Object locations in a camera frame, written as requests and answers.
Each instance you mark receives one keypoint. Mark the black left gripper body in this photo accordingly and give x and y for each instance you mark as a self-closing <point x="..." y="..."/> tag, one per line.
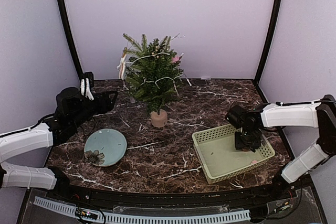
<point x="100" y="109"/>

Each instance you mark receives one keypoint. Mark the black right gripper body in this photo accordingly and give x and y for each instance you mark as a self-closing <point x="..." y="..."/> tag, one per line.
<point x="248" y="140"/>

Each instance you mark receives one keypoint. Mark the white snowman ornament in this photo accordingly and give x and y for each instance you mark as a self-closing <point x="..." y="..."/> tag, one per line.
<point x="123" y="63"/>

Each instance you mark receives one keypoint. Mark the green perforated plastic basket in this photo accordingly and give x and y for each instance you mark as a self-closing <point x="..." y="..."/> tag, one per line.
<point x="215" y="150"/>

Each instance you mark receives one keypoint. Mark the small green christmas tree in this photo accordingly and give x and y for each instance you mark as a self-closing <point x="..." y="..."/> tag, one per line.
<point x="151" y="80"/>

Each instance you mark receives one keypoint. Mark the pink bow ornament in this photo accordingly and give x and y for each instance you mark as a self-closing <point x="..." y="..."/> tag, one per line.
<point x="177" y="59"/>

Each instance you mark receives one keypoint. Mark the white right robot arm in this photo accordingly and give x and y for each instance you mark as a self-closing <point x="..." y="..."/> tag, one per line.
<point x="316" y="114"/>

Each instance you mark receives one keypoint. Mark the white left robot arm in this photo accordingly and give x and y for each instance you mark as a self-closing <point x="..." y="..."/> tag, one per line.
<point x="73" y="109"/>

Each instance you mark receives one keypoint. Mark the pink tree pot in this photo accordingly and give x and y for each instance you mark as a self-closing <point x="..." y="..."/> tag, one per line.
<point x="159" y="120"/>

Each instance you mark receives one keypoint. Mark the teal flower plate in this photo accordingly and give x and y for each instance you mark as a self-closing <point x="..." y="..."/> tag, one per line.
<point x="105" y="147"/>

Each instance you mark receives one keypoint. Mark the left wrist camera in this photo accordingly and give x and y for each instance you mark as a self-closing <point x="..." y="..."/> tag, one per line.
<point x="87" y="83"/>

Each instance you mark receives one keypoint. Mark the black front rail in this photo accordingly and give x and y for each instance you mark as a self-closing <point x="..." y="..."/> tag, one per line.
<point x="176" y="191"/>

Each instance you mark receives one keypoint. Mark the white slotted cable duct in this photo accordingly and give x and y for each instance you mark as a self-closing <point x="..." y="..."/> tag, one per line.
<point x="140" y="215"/>

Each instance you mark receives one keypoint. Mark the black left corner post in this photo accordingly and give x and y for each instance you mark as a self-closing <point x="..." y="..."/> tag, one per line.
<point x="69" y="38"/>

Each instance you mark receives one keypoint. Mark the black corner post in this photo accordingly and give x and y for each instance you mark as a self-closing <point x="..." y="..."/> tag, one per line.
<point x="69" y="38"/>
<point x="268" y="41"/>

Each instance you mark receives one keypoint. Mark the black right corner post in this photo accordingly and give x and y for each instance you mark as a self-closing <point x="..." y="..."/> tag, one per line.
<point x="268" y="41"/>

